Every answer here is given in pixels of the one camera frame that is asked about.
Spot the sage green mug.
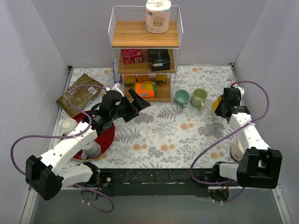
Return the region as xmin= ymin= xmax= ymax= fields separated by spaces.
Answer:
xmin=191 ymin=88 xmax=208 ymax=109

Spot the orange sponge pack front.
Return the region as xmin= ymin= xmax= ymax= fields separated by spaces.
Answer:
xmin=135 ymin=81 xmax=157 ymax=98

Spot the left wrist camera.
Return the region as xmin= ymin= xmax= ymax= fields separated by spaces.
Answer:
xmin=112 ymin=83 xmax=123 ymax=94

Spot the white wire wooden shelf rack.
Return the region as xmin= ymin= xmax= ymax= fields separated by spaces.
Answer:
xmin=108 ymin=5 xmax=184 ymax=102

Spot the floral tablecloth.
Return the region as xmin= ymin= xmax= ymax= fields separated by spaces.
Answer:
xmin=51 ymin=65 xmax=255 ymax=169

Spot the brown coffee bag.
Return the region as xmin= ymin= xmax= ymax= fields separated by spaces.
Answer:
xmin=56 ymin=73 xmax=103 ymax=117

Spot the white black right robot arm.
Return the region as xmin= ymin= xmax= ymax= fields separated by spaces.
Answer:
xmin=211 ymin=87 xmax=282 ymax=189

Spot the teal green mug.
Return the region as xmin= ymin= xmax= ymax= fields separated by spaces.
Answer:
xmin=175 ymin=90 xmax=190 ymax=108

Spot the white mug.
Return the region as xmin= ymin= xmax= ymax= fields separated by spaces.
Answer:
xmin=60 ymin=119 xmax=78 ymax=136

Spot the pink red box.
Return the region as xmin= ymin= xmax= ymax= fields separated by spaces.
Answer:
xmin=121 ymin=49 xmax=143 ymax=65

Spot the yellow sponge pack rear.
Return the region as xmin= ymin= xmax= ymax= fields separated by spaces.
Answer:
xmin=123 ymin=74 xmax=168 ymax=86

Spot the black base bar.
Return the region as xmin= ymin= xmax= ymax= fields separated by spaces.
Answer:
xmin=93 ymin=168 xmax=234 ymax=198

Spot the red round tray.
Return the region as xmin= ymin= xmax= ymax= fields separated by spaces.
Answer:
xmin=72 ymin=123 xmax=115 ymax=161

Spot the paper cup with crumpled paper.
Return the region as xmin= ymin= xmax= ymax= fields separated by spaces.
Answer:
xmin=230 ymin=140 xmax=244 ymax=163

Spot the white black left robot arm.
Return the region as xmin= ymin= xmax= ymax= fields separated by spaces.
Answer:
xmin=25 ymin=88 xmax=151 ymax=200

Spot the yellow black mug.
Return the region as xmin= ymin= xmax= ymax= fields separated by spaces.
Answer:
xmin=212 ymin=95 xmax=223 ymax=112

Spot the black box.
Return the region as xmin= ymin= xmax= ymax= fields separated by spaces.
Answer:
xmin=148 ymin=49 xmax=171 ymax=71

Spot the grey mug upside down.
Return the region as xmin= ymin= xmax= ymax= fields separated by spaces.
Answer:
xmin=81 ymin=141 xmax=101 ymax=160

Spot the wrapped toilet paper roll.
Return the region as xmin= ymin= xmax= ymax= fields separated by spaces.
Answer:
xmin=145 ymin=0 xmax=171 ymax=34

